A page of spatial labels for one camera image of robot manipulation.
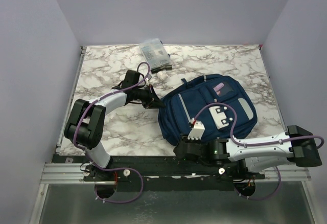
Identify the clear plastic pencil case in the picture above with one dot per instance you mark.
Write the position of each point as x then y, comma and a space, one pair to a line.
155, 55

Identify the navy blue student backpack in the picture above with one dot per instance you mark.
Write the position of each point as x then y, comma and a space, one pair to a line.
230, 113

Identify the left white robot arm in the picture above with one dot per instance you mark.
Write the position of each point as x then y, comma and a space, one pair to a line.
85, 124

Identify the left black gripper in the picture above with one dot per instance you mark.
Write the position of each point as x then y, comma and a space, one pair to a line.
155, 103

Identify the black metal base rail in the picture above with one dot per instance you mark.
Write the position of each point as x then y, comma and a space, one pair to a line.
153, 173

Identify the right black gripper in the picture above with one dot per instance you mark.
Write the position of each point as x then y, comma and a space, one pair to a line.
184, 138

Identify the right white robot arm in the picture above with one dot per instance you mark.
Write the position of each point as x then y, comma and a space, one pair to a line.
296, 145

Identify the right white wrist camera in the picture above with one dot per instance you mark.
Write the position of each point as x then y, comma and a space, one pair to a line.
197, 131

